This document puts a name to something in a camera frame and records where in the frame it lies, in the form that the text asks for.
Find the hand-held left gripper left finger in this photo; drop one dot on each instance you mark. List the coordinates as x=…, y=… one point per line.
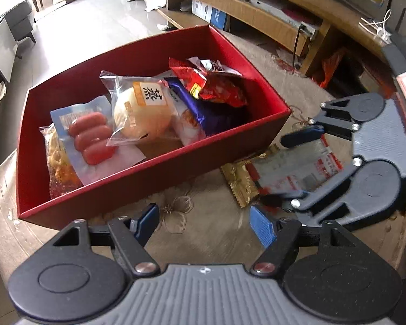
x=148, y=221

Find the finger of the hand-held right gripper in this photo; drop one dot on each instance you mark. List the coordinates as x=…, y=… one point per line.
x=301, y=136
x=311, y=206

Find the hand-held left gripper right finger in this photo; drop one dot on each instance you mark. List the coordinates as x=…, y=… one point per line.
x=262, y=226

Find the red and white snack packet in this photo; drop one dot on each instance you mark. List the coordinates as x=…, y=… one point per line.
x=291, y=172

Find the red cardboard box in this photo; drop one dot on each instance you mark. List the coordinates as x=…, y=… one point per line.
x=138, y=182

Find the purple snack packet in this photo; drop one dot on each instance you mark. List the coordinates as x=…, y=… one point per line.
x=216, y=118

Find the red crinkled snack packet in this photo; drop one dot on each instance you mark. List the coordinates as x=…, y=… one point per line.
x=223, y=89

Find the sausage packet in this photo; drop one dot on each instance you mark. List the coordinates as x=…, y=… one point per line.
x=88, y=135

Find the yellow waffle packet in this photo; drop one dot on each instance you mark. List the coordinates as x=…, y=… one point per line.
x=59, y=162

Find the steamed bun packet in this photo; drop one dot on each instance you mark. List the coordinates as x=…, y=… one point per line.
x=138, y=115

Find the red packet with yellow label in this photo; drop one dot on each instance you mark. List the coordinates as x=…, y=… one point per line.
x=189, y=74

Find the gold snack packet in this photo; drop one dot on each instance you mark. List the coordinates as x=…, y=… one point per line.
x=240, y=179

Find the orange plastic bag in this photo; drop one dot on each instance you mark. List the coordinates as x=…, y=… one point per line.
x=328, y=67

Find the white shrimp snack packet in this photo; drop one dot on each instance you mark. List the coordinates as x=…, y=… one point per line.
x=189, y=127

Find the wooden TV stand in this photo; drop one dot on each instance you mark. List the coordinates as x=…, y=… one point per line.
x=257, y=10

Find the silver media player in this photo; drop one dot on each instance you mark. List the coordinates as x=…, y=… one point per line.
x=267, y=6

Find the blue box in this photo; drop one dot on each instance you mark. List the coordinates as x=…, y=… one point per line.
x=220, y=18

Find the white box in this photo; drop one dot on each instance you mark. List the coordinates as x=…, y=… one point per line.
x=201, y=9

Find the white paper bag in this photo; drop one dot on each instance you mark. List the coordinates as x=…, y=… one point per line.
x=155, y=0

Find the white side cabinet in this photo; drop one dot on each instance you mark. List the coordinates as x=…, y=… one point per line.
x=1, y=50

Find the grey sofa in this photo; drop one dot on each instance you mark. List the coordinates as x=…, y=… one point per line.
x=20, y=20

